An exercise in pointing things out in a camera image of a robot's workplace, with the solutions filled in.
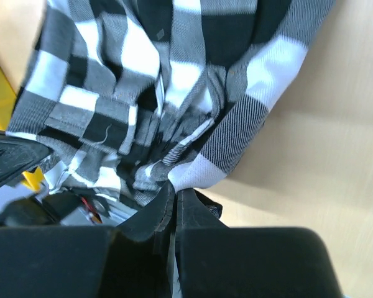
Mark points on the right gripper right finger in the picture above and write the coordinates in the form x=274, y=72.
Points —
x=195, y=210

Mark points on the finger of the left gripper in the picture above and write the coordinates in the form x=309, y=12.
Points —
x=18, y=155

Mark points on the yellow plastic bin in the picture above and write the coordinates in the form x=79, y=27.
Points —
x=0, y=93

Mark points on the black white checkered shirt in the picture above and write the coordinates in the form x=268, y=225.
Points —
x=130, y=95

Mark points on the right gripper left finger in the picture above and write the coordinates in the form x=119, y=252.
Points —
x=151, y=219

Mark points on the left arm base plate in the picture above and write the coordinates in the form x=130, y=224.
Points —
x=64, y=208

